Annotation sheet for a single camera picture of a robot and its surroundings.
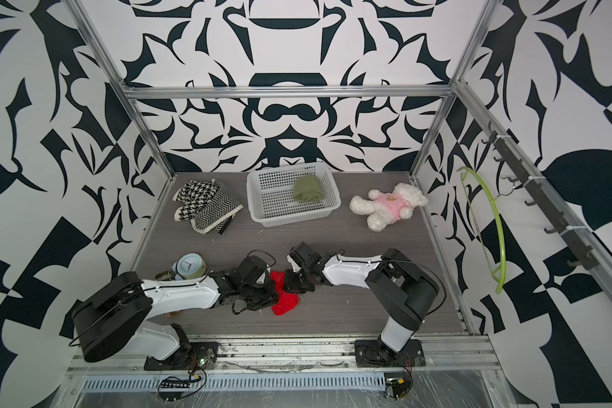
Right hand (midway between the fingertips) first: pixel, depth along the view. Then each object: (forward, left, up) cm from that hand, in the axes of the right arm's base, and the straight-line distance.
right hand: (282, 286), depth 86 cm
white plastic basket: (+40, +2, 0) cm, 40 cm away
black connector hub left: (-26, +29, -3) cm, 39 cm away
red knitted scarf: (-6, -2, +4) cm, 8 cm away
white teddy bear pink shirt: (+27, -38, +6) cm, 47 cm away
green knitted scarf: (+38, -9, +6) cm, 39 cm away
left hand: (-3, 0, 0) cm, 3 cm away
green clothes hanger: (-4, -57, +20) cm, 61 cm away
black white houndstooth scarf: (+27, +28, +10) cm, 40 cm away
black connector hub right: (-27, -33, -3) cm, 43 cm away
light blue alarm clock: (+7, +32, +3) cm, 33 cm away
